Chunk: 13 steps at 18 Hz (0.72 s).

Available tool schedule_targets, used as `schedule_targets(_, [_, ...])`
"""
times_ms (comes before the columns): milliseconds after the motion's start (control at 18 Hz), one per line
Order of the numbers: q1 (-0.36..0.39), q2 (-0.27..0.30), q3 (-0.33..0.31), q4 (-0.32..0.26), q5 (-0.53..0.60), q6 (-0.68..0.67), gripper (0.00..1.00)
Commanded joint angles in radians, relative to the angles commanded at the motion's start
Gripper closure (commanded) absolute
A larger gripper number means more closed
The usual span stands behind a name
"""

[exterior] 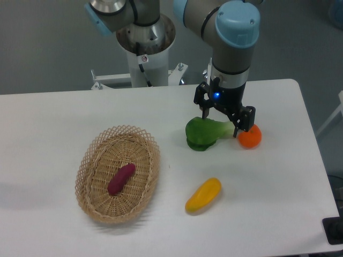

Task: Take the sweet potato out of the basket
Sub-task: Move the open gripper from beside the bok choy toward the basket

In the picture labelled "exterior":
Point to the yellow mango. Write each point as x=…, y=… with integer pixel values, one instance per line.
x=204, y=195

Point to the purple sweet potato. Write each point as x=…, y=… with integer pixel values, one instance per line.
x=119, y=180

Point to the white furniture leg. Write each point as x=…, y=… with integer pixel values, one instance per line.
x=332, y=119

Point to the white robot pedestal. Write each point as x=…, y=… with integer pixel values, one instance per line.
x=147, y=53

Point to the orange tangerine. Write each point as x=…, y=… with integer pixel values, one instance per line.
x=252, y=138

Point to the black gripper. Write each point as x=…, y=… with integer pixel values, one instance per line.
x=225, y=93

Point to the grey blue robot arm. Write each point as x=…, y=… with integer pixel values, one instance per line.
x=231, y=29

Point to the green bok choy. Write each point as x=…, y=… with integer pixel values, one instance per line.
x=203, y=133

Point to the woven wicker basket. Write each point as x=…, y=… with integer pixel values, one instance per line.
x=108, y=152

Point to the black device at table edge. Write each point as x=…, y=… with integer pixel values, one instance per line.
x=333, y=230

